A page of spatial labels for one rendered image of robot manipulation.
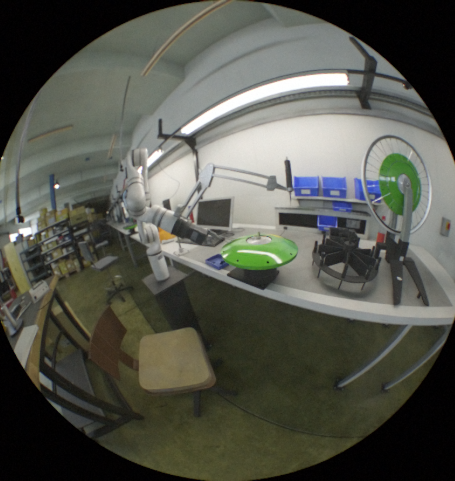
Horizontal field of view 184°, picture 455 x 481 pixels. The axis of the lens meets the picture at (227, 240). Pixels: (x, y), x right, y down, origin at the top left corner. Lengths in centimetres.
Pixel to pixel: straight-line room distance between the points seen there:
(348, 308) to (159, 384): 81
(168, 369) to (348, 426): 135
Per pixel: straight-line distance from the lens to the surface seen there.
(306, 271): 70
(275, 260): 46
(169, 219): 49
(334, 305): 56
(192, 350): 78
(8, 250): 714
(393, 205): 87
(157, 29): 320
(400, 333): 87
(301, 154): 142
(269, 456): 135
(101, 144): 580
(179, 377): 74
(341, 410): 146
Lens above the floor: 128
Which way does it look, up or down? 19 degrees down
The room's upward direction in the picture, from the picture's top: 7 degrees counter-clockwise
